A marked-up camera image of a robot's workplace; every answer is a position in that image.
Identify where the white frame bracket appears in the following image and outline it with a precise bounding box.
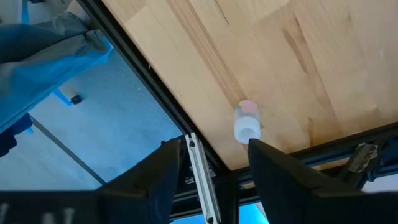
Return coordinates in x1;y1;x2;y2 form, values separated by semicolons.
185;132;222;224

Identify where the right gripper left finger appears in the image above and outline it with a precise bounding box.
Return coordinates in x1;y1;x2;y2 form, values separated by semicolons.
96;139;182;224

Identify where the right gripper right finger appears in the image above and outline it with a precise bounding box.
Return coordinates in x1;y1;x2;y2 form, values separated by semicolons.
248;138;398;224

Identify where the large bottle with pink pills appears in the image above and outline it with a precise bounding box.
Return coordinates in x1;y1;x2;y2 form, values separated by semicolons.
233;99;262;146

